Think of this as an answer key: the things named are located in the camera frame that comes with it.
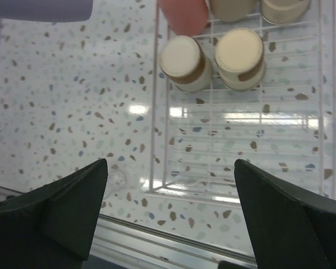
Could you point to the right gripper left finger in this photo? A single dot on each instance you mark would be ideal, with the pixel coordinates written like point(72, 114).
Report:
point(53, 226)

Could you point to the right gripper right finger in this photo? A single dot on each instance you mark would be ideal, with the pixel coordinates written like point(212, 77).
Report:
point(288, 226)

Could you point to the clear glass cup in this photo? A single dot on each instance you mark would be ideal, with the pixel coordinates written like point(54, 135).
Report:
point(118, 180)

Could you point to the white wire dish rack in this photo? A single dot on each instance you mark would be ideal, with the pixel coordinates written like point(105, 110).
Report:
point(284, 126)

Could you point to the metal cup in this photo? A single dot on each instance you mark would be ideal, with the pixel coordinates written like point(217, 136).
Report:
point(283, 12)
point(239, 56)
point(184, 62)

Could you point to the metal cup front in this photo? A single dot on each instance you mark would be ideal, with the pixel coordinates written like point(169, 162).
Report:
point(184, 62)

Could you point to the purple plastic cup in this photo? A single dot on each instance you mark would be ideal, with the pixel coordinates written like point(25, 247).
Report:
point(46, 10)

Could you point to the beige plastic cup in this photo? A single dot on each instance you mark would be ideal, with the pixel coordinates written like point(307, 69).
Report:
point(231, 10)

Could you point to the red plastic cup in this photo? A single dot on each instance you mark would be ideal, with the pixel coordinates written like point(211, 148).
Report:
point(185, 17)

